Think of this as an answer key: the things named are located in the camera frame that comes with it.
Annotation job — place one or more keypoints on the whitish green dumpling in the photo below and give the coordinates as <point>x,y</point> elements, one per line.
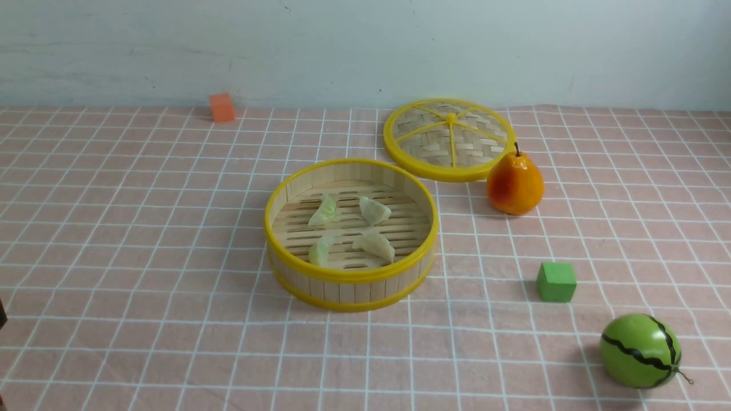
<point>373,212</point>

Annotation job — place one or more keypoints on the cream white dumpling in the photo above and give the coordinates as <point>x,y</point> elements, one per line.
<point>373,242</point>

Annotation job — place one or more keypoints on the green translucent dumpling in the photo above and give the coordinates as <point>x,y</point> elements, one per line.
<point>326,212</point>

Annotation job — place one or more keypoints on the pale green dumpling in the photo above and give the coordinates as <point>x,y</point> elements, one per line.
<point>319,253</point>

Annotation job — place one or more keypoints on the yellow rimmed bamboo steamer tray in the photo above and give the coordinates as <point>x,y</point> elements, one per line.
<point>357,281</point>

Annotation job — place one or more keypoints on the yellow woven steamer lid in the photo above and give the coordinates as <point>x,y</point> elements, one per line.
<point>447,139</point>

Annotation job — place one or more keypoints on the orange yellow pear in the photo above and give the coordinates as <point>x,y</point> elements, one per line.
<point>515,185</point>

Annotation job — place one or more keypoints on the orange cube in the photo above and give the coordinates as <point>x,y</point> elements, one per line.
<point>222,108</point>

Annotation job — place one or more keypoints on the green cube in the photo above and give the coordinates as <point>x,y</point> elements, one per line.
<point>556,282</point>

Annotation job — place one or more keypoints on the pink checkered tablecloth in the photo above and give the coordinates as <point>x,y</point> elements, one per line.
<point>135,277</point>

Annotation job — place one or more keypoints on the small green watermelon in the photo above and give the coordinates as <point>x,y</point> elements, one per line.
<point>642,352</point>

